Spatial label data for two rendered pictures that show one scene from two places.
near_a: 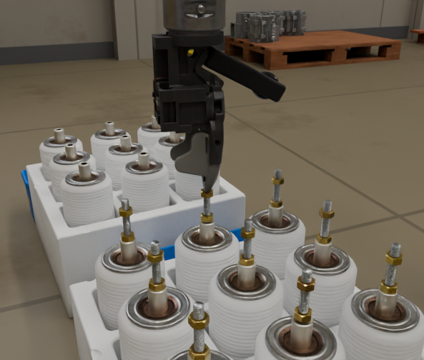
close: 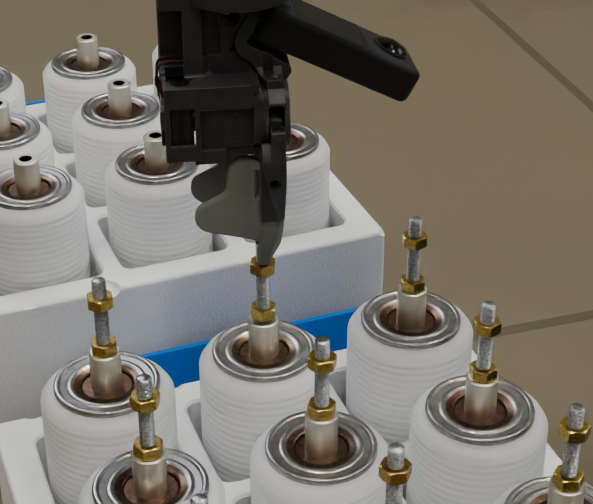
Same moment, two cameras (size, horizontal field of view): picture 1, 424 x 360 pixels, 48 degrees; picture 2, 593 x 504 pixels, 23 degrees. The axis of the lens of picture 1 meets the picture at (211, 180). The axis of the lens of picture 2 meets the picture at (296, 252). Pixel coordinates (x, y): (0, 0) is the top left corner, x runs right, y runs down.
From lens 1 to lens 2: 0.38 m
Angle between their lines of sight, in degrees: 9
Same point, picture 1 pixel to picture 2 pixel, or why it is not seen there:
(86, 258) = (29, 362)
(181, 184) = not seen: hidden behind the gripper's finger
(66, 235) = not seen: outside the picture
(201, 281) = (246, 435)
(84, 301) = (21, 460)
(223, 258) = (290, 395)
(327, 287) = (477, 467)
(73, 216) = (1, 270)
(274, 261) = (401, 402)
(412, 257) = not seen: outside the picture
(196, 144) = (238, 182)
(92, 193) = (42, 227)
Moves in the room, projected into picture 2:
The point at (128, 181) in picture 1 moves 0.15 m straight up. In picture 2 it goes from (120, 196) to (109, 40)
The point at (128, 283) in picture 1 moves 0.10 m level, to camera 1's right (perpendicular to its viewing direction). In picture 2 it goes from (101, 436) to (246, 445)
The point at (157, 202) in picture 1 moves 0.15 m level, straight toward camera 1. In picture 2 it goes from (183, 244) to (177, 340)
